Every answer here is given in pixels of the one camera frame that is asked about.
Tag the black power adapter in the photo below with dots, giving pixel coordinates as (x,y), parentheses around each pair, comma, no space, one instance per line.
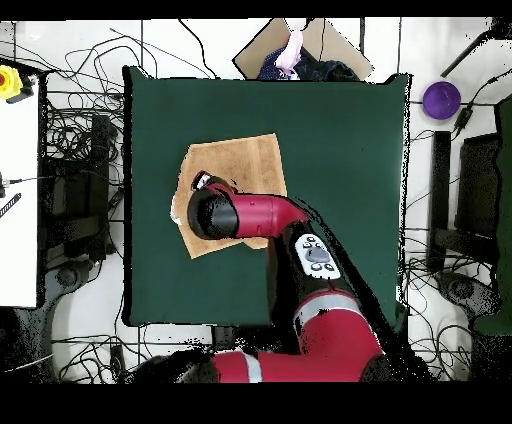
(463,118)

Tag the black upright bar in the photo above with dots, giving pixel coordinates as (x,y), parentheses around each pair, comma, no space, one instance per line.
(439,192)

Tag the dark blue clothes pile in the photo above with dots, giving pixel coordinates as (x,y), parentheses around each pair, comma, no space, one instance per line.
(328,70)

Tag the cardboard box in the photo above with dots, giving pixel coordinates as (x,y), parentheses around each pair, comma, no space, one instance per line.
(260,48)

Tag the green cloth on side table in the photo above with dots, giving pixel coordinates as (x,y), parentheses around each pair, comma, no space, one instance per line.
(504,224)

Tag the black power strip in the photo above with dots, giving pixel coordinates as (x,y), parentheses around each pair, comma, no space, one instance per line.
(118,362)

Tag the black equipment stand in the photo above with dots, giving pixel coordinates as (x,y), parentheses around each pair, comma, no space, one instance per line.
(80,192)

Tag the dark green table cloth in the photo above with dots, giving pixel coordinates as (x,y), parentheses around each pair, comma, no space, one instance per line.
(340,140)

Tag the pink cloth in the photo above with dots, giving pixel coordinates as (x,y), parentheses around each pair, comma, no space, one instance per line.
(291,54)

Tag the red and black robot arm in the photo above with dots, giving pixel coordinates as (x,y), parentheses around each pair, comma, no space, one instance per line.
(260,216)

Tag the black flat panel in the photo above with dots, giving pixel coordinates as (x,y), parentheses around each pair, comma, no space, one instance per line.
(478,184)

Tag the black rod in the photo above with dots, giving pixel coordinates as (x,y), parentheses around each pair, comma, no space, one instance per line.
(464,56)

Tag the white side table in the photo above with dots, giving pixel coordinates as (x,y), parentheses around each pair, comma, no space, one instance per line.
(18,200)

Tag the purple bowl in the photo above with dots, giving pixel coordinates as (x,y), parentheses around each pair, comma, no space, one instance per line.
(441,100)

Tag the yellow emergency stop button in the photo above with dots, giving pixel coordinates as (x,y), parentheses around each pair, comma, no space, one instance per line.
(8,82)

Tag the tan terry towel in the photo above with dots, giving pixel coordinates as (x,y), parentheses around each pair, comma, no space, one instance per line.
(240,164)

